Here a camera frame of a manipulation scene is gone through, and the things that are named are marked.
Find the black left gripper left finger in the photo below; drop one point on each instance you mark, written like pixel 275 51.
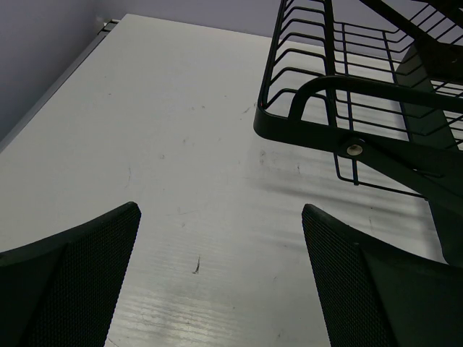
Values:
pixel 62 290

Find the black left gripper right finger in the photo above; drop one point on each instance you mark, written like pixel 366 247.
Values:
pixel 375 294

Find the black wire dish rack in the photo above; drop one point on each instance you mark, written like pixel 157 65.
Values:
pixel 390 99

